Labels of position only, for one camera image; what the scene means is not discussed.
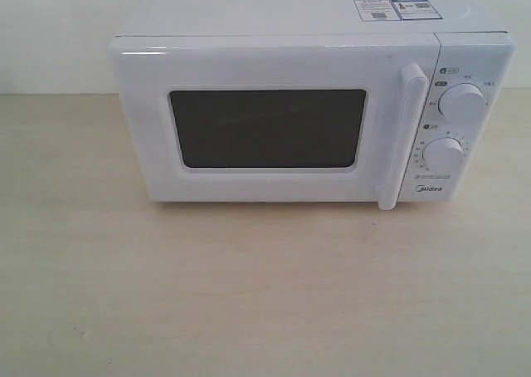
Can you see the white microwave door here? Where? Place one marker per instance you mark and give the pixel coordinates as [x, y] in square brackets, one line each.
[274, 118]

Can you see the warning label sticker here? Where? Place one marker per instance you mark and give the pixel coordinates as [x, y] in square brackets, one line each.
[396, 10]

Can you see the lower white timer knob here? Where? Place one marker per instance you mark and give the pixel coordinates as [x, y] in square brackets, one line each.
[443, 155]

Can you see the white microwave oven body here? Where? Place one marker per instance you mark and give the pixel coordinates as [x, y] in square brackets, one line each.
[475, 49]

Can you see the upper white power knob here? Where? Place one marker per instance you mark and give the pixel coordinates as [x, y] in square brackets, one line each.
[463, 103]

